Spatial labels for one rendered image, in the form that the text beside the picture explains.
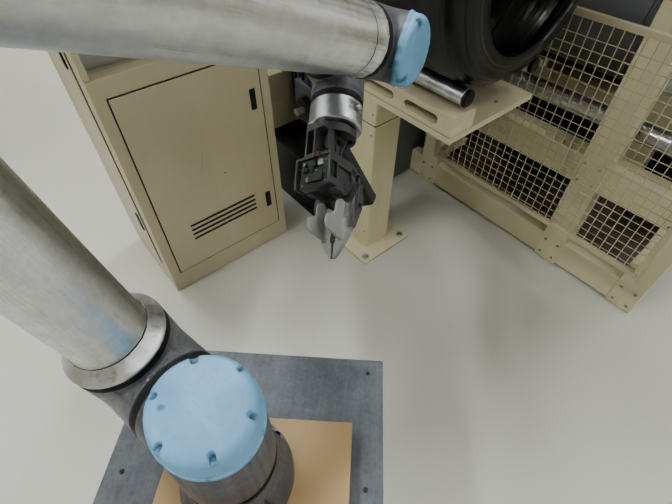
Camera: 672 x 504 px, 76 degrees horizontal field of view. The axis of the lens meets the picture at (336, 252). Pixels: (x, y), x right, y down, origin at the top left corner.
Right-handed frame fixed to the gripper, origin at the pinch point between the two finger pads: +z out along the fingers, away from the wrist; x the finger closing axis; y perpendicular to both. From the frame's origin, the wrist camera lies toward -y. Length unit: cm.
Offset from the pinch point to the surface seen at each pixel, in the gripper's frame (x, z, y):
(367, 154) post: -41, -59, -67
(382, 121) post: -30, -65, -59
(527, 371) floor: -2, 15, -117
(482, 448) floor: -12, 40, -95
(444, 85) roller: 3, -52, -36
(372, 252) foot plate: -61, -33, -103
